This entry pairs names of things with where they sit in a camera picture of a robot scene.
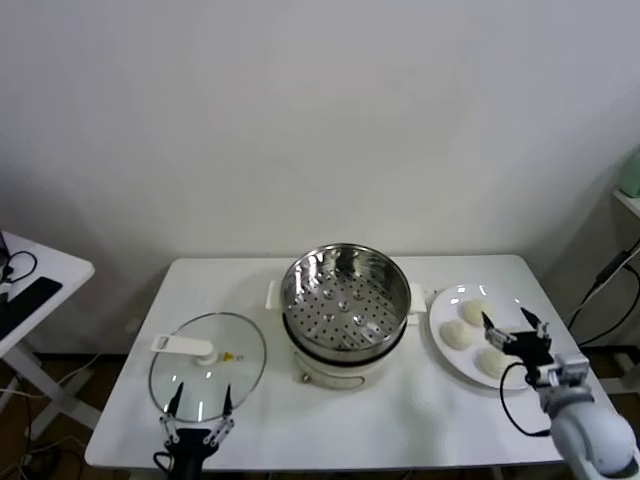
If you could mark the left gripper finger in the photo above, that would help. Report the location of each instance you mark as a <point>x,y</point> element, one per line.
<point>227,406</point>
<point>172,406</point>

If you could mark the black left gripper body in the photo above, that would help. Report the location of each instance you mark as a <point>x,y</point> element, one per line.
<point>191,440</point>

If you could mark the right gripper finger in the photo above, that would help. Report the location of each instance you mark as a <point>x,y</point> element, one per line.
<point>497,337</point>
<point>541,331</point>

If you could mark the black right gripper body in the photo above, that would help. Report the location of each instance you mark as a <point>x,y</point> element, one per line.
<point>527,347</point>

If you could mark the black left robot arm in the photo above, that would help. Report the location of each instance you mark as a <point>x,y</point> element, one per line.
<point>186,467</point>

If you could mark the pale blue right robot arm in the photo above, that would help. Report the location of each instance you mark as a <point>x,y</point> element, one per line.
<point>590,435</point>

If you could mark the stainless steel steamer basket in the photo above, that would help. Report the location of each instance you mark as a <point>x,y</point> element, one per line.
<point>390,285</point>

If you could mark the white round plate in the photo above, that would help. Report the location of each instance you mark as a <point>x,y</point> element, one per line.
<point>440,315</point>

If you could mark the white electric cooker pot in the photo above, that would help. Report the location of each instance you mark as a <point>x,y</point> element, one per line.
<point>345,375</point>

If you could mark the white shelf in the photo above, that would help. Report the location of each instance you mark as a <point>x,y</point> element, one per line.
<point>627,200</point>

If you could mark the black keyboard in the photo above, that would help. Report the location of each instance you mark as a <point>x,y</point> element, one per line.
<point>30,300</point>

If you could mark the pale green container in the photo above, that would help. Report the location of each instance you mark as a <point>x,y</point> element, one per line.
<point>632,175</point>

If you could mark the white folding side table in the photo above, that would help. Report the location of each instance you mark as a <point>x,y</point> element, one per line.
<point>55,260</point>

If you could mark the dark laptop edge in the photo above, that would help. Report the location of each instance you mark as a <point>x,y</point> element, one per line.
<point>2,250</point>

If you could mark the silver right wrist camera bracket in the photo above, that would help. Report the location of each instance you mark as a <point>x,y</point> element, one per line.
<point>567,370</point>

